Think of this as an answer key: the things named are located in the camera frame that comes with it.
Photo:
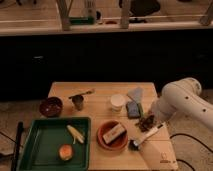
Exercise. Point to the dark purple grape bunch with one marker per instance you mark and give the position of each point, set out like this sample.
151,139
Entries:
145,124

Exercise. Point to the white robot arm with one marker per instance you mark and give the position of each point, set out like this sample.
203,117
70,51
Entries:
184,96

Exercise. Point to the white paper cup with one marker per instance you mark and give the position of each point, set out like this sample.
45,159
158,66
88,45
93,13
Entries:
117,101

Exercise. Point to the small metal cup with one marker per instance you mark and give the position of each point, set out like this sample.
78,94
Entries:
78,101

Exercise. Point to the grey triangular cloth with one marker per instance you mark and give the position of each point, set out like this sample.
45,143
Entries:
135,94

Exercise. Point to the blue grey sponge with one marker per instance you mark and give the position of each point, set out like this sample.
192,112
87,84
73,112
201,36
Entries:
132,110

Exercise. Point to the white block eraser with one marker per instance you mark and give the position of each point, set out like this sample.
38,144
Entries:
113,133

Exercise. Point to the orange terracotta bowl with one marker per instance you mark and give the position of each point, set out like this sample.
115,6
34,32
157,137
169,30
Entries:
118,144

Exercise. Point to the dark red bowl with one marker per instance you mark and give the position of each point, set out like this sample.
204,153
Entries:
51,107

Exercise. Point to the orange round fruit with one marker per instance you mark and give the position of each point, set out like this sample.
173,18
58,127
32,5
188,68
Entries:
66,152

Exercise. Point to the green plastic tray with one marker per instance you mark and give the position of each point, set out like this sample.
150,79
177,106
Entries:
46,136

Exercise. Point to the black bar beside tray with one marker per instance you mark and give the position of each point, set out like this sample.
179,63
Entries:
17,146

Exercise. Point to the white handled brush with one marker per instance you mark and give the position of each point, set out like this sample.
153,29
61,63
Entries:
134,144

